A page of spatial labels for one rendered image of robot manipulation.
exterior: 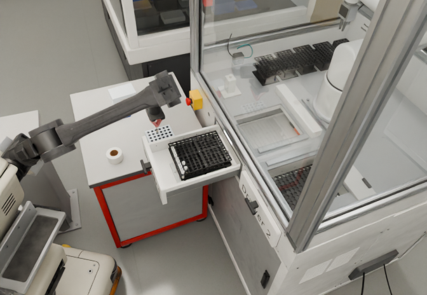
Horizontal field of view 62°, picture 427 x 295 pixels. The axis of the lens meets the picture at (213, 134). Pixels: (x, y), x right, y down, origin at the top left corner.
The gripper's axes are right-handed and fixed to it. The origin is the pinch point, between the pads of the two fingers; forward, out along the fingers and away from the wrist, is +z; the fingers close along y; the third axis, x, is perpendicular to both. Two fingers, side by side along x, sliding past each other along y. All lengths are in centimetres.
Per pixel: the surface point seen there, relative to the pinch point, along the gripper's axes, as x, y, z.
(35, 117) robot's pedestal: 53, 35, 9
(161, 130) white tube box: -2.3, 0.8, 5.3
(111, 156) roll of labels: 23.4, -6.2, 5.0
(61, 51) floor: 38, 207, 85
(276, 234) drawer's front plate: -21, -72, -6
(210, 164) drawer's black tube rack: -12.5, -34.2, -4.8
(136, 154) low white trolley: 12.6, -6.0, 9.0
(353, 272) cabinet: -72, -82, 57
